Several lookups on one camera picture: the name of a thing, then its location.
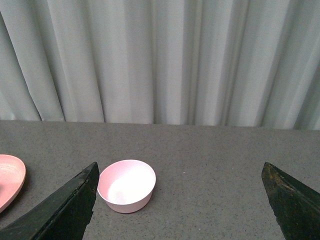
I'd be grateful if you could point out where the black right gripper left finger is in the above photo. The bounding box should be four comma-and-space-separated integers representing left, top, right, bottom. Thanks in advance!
0, 162, 100, 240

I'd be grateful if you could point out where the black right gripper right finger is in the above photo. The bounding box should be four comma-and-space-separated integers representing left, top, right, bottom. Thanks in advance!
261, 162, 320, 240

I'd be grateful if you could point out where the light pink bowl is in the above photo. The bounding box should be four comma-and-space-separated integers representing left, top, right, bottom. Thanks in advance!
97, 159, 156, 214

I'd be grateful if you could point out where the salmon pink plate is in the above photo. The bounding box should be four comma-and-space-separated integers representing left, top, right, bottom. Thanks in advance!
0, 154, 26, 213

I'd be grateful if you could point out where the white pleated curtain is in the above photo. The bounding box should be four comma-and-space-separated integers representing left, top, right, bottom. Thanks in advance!
0, 0, 320, 130

